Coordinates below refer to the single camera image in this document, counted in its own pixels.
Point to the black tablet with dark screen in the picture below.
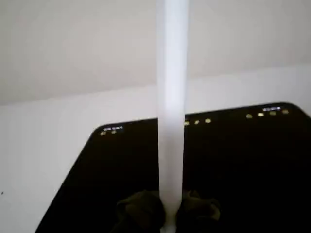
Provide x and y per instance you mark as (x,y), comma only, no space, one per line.
(243,170)

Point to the white stylus pencil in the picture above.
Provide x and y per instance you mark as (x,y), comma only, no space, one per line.
(171,97)

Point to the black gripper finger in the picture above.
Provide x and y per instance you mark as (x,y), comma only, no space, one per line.
(138,211)
(199,206)

